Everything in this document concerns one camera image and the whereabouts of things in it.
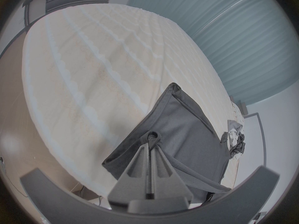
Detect pile of clothes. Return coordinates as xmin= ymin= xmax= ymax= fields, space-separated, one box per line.
xmin=221 ymin=119 xmax=246 ymax=161

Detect black T-shirt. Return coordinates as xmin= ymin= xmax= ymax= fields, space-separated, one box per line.
xmin=102 ymin=83 xmax=232 ymax=203

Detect bed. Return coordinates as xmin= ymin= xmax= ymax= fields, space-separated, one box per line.
xmin=21 ymin=4 xmax=267 ymax=209

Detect white printed pillow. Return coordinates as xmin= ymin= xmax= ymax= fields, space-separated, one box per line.
xmin=231 ymin=101 xmax=245 ymax=125

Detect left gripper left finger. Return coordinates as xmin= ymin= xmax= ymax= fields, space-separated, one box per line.
xmin=108 ymin=143 xmax=150 ymax=206

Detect blue-green curtain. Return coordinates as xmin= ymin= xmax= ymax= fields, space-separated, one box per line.
xmin=126 ymin=0 xmax=263 ymax=38
xmin=193 ymin=0 xmax=299 ymax=106

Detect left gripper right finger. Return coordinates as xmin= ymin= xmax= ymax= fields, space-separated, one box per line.
xmin=150 ymin=148 xmax=192 ymax=203

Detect grey bedside table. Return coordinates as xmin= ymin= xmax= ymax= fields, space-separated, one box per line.
xmin=230 ymin=97 xmax=248 ymax=116

